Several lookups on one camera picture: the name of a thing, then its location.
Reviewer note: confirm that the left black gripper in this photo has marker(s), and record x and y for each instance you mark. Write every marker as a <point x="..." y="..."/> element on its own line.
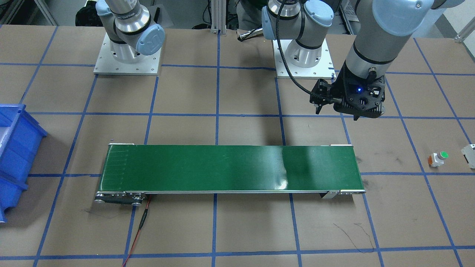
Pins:
<point x="340" y="90"/>

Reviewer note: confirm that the green push button switch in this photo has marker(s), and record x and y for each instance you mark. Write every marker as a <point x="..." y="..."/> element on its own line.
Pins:
<point x="437" y="159"/>

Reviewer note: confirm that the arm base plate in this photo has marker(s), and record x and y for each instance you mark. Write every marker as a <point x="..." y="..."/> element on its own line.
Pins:
<point x="308" y="64"/>
<point x="122" y="59"/>

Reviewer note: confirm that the green conveyor belt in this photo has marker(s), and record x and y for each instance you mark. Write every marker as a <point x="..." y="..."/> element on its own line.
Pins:
<point x="133" y="171"/>

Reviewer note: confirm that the white red circuit breaker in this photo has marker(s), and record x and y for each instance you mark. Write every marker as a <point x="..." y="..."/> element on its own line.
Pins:
<point x="469" y="154"/>

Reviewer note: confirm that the blue plastic bin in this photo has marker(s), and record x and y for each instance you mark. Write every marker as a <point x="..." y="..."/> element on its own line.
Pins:
<point x="20" y="137"/>

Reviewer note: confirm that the aluminium frame post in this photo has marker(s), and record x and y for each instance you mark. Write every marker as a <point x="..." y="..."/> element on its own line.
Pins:
<point x="219" y="17"/>

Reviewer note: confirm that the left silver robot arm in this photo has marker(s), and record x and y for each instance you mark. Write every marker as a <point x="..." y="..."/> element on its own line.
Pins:
<point x="384" y="26"/>

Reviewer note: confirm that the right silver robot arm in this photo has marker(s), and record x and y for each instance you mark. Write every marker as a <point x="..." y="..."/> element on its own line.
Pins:
<point x="130" y="28"/>

